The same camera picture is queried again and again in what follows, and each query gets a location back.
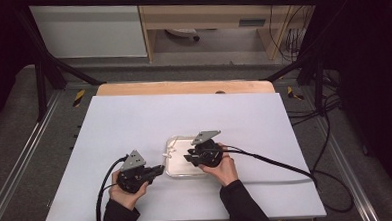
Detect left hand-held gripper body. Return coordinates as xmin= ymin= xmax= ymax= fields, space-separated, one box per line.
xmin=115 ymin=148 xmax=158 ymax=195

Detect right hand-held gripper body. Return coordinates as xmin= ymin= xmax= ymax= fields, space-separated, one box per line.
xmin=187 ymin=129 xmax=225 ymax=169

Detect metal tray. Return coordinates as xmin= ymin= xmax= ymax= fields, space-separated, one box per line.
xmin=163 ymin=133 xmax=222 ymax=179

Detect thin beige string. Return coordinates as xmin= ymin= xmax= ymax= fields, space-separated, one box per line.
xmin=165 ymin=136 xmax=181 ymax=158

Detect person's left hand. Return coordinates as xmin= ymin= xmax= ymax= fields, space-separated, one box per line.
xmin=107 ymin=169 xmax=151 ymax=212

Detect person's right hand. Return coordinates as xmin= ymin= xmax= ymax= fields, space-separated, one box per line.
xmin=197 ymin=141 xmax=239 ymax=188

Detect white table cover board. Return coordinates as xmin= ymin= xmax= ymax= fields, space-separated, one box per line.
xmin=38 ymin=86 xmax=328 ymax=221

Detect wooden table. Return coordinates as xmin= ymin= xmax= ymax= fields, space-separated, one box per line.
xmin=95 ymin=75 xmax=276 ymax=102

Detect yellow black tape marker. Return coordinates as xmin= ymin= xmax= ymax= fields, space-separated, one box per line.
xmin=71 ymin=88 xmax=87 ymax=109
xmin=286 ymin=85 xmax=306 ymax=102

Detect white chair base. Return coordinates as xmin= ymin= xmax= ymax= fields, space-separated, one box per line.
xmin=164 ymin=26 xmax=202 ymax=44

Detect black metal stand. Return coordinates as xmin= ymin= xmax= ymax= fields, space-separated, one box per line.
xmin=14 ymin=3 xmax=109 ymax=123
xmin=261 ymin=34 xmax=329 ymax=119

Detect light wooden desk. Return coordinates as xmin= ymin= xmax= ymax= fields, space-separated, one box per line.
xmin=135 ymin=0 xmax=324 ymax=67

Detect white cabinet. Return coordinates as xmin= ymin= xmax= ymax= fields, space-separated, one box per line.
xmin=28 ymin=0 xmax=149 ymax=63

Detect black metal crossbar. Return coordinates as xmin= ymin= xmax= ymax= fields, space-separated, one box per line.
xmin=20 ymin=0 xmax=322 ymax=20

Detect dark curtain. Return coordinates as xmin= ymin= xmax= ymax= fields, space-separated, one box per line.
xmin=0 ymin=0 xmax=41 ymax=137
xmin=318 ymin=0 xmax=392 ymax=209

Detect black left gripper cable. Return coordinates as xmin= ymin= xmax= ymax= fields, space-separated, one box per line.
xmin=92 ymin=155 xmax=132 ymax=221

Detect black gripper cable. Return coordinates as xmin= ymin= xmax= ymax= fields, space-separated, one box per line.
xmin=92 ymin=155 xmax=132 ymax=221
xmin=204 ymin=139 xmax=356 ymax=220

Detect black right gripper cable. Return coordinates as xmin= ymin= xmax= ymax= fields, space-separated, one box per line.
xmin=204 ymin=139 xmax=356 ymax=220

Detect aluminium floor rail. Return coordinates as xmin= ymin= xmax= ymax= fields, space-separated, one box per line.
xmin=316 ymin=114 xmax=381 ymax=221
xmin=0 ymin=90 xmax=69 ymax=221

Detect black floor cables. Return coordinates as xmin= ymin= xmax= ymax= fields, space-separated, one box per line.
xmin=283 ymin=68 xmax=345 ymax=128

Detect hanging black cables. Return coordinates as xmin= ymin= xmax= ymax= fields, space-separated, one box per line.
xmin=266 ymin=0 xmax=318 ymax=64

